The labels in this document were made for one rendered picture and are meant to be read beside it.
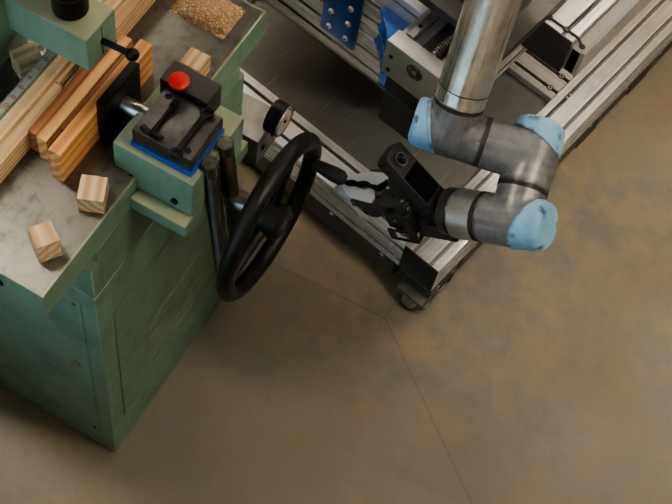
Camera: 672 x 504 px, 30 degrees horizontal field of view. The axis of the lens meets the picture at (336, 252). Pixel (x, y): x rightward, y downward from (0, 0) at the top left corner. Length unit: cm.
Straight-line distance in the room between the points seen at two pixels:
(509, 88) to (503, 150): 108
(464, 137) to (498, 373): 104
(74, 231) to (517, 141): 64
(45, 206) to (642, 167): 171
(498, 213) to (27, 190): 67
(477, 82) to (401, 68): 45
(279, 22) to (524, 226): 126
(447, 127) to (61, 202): 56
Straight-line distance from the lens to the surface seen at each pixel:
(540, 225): 175
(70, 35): 176
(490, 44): 172
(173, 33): 196
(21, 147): 182
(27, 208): 180
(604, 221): 298
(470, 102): 176
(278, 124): 214
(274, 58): 281
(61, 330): 213
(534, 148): 179
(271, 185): 175
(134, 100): 181
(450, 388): 269
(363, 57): 247
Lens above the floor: 244
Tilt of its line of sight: 61 degrees down
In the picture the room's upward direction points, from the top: 13 degrees clockwise
